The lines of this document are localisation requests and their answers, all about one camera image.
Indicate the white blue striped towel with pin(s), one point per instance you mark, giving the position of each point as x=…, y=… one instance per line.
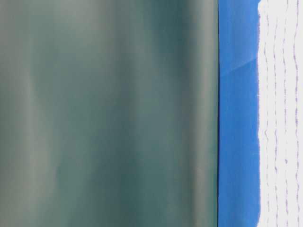
x=280, y=112

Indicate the blue table cloth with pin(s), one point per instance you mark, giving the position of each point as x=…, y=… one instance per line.
x=238, y=158

